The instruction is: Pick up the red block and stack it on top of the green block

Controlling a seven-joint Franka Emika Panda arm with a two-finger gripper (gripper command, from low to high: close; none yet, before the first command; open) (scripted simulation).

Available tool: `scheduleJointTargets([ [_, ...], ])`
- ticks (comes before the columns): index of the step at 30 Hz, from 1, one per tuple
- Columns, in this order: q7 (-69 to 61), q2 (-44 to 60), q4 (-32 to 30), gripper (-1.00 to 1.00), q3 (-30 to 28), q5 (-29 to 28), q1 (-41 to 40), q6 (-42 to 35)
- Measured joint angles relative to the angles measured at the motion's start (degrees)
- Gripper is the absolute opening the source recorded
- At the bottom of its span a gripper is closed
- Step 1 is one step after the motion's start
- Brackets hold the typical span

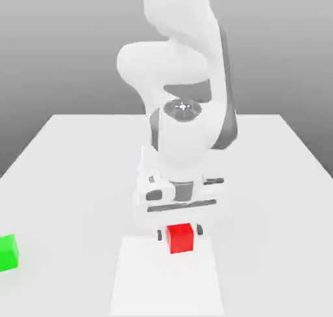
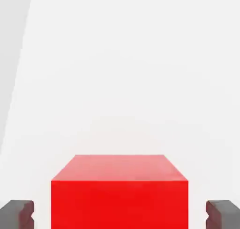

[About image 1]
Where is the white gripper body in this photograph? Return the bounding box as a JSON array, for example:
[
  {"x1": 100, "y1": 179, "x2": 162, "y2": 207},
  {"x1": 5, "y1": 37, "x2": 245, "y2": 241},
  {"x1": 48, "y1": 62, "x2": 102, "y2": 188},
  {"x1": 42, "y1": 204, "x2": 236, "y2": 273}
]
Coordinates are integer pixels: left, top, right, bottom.
[{"x1": 131, "y1": 191, "x2": 230, "y2": 235}]

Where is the small red cube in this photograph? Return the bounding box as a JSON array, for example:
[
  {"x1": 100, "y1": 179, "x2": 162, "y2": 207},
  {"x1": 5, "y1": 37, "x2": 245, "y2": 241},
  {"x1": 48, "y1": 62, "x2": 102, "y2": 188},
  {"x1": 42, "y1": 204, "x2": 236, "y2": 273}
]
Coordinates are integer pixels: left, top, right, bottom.
[{"x1": 165, "y1": 222, "x2": 195, "y2": 255}]

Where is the small green cube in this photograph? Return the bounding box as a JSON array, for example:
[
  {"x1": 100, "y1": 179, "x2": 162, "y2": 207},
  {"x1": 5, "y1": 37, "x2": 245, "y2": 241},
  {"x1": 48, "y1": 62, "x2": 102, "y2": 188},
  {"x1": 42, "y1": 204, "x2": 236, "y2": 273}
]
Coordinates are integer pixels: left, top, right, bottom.
[{"x1": 0, "y1": 233, "x2": 20, "y2": 273}]

